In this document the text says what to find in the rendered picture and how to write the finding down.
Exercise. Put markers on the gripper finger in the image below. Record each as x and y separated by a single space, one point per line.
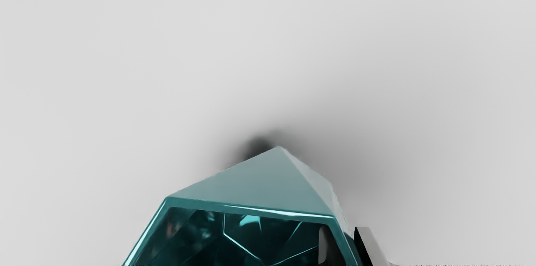
370 247

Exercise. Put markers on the teal faceted mug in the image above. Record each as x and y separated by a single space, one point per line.
268 182

